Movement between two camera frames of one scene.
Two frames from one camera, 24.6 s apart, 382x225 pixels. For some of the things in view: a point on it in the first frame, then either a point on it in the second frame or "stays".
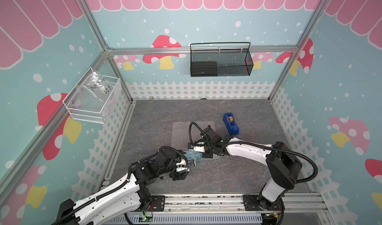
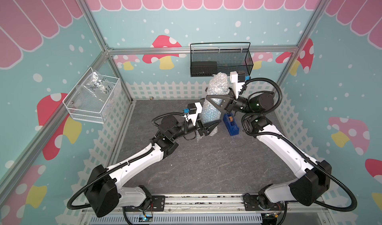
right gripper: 206,156 to 233,106
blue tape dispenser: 229,120 stays
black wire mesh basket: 221,59 stays
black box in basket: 204,69 stays
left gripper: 178,176 to 201,130
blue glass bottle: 193,155 to 210,113
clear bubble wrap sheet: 185,132 to 218,83
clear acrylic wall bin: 93,99 stays
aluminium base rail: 230,210 stays
